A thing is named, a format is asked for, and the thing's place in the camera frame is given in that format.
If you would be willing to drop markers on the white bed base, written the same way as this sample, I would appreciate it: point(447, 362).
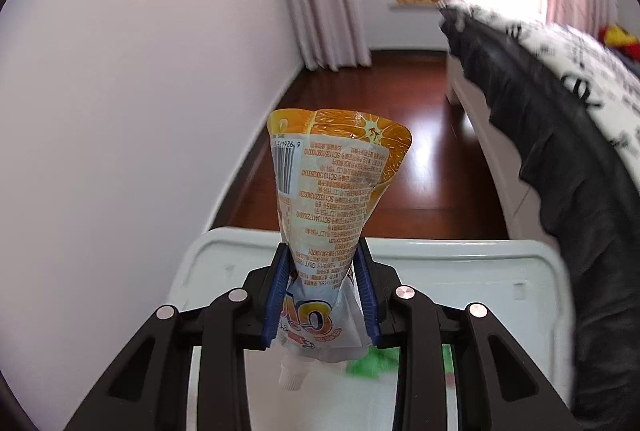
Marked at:
point(500, 161)

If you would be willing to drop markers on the pale grey storage box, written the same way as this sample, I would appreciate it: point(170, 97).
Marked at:
point(475, 271)

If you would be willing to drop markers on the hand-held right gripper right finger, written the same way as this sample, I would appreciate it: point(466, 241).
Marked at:
point(368, 296)

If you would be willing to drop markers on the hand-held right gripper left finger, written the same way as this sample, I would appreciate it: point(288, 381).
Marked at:
point(277, 296)

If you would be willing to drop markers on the pink and green snack wrapper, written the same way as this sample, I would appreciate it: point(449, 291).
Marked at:
point(372, 361)

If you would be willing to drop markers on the red yellow pillow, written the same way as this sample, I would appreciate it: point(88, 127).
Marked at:
point(620, 38)

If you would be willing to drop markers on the orange juice pouch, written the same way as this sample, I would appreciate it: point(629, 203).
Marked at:
point(330, 181)

